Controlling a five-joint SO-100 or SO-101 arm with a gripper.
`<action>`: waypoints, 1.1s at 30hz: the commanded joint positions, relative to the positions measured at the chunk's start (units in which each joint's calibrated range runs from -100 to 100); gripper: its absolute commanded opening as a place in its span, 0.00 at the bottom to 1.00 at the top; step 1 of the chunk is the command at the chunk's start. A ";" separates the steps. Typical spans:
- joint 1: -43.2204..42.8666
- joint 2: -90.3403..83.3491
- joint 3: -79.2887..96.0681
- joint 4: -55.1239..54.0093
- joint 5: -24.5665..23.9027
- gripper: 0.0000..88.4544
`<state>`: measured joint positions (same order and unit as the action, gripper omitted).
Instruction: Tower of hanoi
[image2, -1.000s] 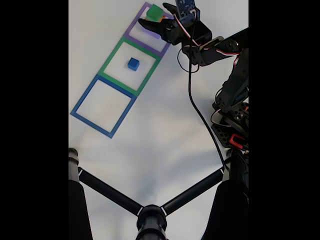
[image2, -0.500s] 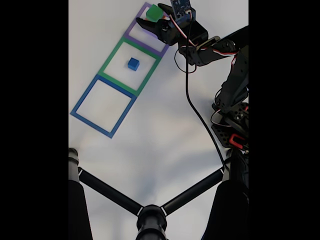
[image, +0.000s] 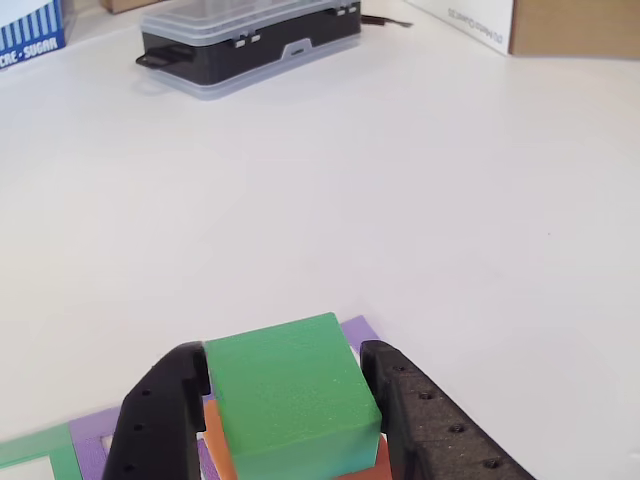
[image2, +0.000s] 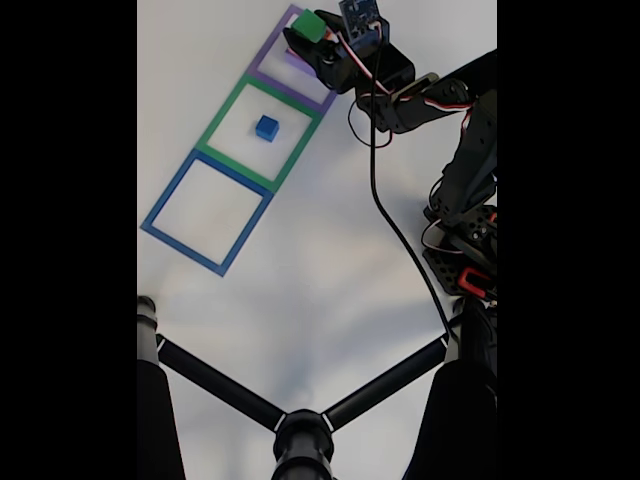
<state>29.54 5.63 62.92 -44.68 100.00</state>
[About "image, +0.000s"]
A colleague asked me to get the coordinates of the orange square block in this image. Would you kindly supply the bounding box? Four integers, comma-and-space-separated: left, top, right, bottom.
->
202, 399, 394, 480

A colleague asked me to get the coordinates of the green cube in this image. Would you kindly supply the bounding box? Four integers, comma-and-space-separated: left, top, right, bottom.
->
203, 312, 384, 480

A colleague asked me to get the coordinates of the grey flat device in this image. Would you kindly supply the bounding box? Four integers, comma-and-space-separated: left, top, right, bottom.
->
135, 0, 362, 101

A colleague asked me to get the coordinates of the blue box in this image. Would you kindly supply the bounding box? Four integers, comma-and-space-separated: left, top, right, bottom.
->
0, 0, 77, 72

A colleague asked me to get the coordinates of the thin dark flat tool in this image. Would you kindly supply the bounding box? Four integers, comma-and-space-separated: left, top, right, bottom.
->
359, 13, 415, 30

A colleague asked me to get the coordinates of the small tan box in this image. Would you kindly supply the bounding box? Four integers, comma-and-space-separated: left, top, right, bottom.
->
99, 0, 169, 15

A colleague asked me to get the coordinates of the brown cardboard box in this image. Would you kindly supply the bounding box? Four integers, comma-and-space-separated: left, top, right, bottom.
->
403, 0, 640, 62

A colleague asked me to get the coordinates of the purple square frame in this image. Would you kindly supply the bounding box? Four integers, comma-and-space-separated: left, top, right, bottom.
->
68, 314, 382, 480

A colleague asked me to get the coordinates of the green square frame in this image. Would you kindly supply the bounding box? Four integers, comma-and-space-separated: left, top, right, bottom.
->
0, 423, 84, 480

